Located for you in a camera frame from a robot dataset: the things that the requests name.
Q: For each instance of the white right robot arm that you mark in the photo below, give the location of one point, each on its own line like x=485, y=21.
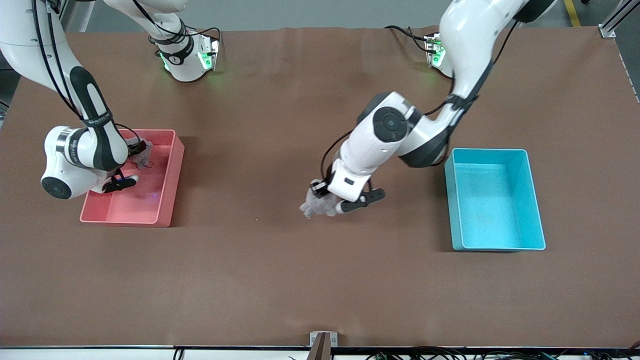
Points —
x=90, y=150

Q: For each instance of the metal table edge bracket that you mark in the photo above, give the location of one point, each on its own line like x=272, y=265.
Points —
x=315, y=339

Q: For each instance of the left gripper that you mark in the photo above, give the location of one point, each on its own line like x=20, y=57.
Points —
x=318, y=188

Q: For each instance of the brown table mat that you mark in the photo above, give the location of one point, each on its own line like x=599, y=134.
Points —
x=320, y=275

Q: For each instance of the grey plush toy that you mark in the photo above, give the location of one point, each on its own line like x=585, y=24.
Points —
x=142, y=161
x=320, y=206

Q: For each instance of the aluminium frame profile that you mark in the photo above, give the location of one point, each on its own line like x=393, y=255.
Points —
x=612, y=25

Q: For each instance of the pink plastic box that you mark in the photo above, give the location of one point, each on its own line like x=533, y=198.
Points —
x=150, y=210

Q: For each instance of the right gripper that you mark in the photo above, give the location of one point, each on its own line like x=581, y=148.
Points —
x=137, y=148

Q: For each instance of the blue plastic box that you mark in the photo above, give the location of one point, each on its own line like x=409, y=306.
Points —
x=495, y=210

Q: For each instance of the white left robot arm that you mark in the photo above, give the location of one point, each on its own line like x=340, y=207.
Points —
x=390, y=125

